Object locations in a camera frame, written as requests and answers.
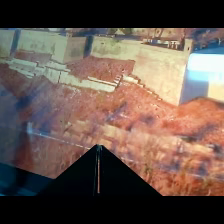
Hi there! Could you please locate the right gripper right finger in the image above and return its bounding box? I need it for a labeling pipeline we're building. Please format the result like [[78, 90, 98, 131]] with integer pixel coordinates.
[[98, 143, 163, 197]]

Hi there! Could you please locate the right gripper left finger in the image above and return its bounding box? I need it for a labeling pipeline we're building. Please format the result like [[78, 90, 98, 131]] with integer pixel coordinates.
[[37, 143, 99, 197]]

